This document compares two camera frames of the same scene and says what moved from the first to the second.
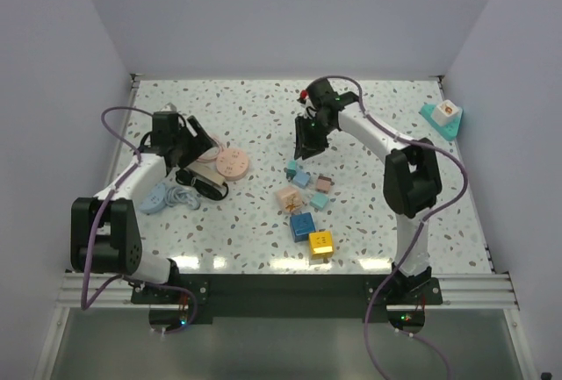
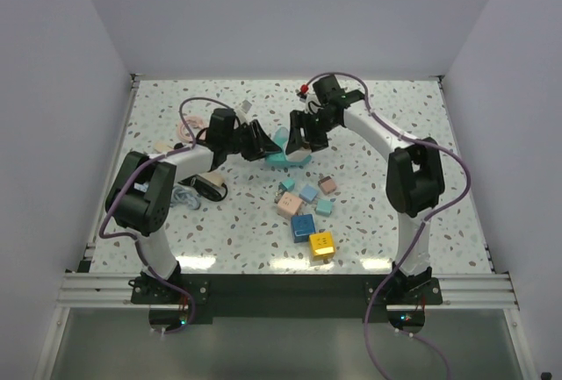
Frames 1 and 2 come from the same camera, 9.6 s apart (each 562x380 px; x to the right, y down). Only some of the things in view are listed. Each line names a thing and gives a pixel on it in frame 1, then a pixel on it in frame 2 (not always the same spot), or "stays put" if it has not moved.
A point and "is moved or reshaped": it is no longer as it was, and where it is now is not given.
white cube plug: x=445 y=112 is moved or reshaped
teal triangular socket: x=448 y=131 -> x=280 y=158
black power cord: x=211 y=191 stays put
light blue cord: x=187 y=196 stays put
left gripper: x=200 y=142 -> x=259 y=144
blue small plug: x=301 y=179 -> x=308 y=193
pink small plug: x=323 y=183 is moved or reshaped
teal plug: x=291 y=169 -> x=289 y=183
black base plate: x=285 y=299 stays put
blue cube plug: x=301 y=225 stays put
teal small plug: x=319 y=200 is moved or reshaped
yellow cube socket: x=321 y=244 stays put
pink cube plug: x=290 y=198 is moved or reshaped
